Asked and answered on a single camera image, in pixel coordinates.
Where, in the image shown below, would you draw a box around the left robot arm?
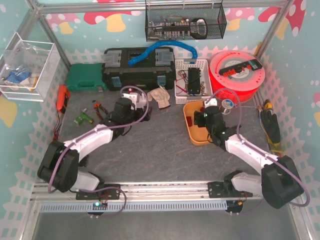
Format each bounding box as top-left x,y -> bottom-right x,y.
37,95 -> 150,194

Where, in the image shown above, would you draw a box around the red handled pliers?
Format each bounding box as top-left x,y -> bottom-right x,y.
92,100 -> 109,121

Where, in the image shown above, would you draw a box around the solder wire spool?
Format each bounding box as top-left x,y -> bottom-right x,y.
219,99 -> 235,115

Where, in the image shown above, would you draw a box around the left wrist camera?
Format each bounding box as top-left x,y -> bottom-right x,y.
122,92 -> 147,110

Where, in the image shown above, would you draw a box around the black wire mesh basket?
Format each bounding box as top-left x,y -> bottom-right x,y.
145,2 -> 227,42

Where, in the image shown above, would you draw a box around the red filament spool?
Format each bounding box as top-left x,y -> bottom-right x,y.
208,50 -> 266,104

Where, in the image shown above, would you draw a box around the black terminal block strip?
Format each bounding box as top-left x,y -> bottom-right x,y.
218,59 -> 263,77

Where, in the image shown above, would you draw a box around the blue corrugated hose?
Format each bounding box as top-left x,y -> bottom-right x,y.
127,40 -> 199,66

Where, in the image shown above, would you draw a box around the black rubber glove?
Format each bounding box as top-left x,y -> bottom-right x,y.
260,110 -> 281,144

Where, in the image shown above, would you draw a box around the white perforated basket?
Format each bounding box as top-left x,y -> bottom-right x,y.
174,58 -> 213,104

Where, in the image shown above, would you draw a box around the green circuit board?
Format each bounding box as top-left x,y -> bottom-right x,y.
74,108 -> 94,125

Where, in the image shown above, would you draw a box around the yellow plastic tray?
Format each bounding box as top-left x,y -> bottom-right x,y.
183,100 -> 211,146

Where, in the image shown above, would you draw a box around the beige work glove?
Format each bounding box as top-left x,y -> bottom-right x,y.
147,86 -> 170,109

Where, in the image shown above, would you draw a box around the blue white glove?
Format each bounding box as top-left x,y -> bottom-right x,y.
4,66 -> 32,86

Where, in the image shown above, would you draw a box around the black toolbox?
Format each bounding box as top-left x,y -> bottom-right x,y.
101,46 -> 176,91

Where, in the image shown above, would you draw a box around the green tool case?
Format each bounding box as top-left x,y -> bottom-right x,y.
65,63 -> 108,92

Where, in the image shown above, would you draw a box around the orange multimeter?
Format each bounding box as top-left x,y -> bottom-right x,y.
56,85 -> 71,115

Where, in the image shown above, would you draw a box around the clear acrylic box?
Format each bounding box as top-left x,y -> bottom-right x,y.
0,32 -> 61,102

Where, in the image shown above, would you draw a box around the black battery holder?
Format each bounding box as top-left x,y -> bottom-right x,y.
187,67 -> 201,95

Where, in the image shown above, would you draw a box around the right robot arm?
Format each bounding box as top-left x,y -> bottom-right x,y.
193,106 -> 305,209

